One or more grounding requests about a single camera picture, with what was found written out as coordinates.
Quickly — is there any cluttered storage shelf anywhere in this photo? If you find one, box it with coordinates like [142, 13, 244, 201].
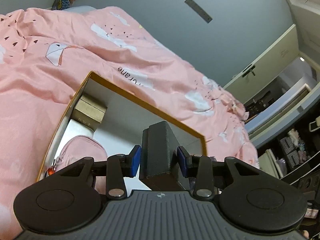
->
[257, 115, 320, 205]

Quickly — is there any cream door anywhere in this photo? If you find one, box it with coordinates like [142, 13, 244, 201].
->
[222, 24, 300, 98]

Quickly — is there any pink printed blanket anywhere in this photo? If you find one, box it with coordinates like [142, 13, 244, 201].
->
[0, 6, 259, 240]

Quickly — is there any dark grey box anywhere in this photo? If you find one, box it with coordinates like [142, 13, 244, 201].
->
[138, 121, 190, 192]

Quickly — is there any white box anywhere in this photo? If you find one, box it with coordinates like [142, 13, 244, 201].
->
[64, 119, 97, 145]

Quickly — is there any black door handle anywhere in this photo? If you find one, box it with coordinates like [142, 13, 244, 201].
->
[241, 65, 257, 78]

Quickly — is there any small gold box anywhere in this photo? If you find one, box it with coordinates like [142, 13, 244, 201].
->
[72, 94, 108, 124]

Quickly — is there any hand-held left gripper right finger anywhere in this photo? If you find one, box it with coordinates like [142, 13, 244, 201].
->
[177, 146, 267, 198]

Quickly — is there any silver carabiner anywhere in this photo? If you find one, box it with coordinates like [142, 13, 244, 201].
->
[46, 155, 63, 177]

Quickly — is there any orange cardboard box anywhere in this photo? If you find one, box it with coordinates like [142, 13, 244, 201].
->
[35, 71, 208, 193]

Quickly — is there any grey wall outlet panel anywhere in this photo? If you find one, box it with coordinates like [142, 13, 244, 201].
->
[184, 0, 213, 24]

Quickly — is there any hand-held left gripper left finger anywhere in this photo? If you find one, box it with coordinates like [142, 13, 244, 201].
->
[50, 145, 142, 201]

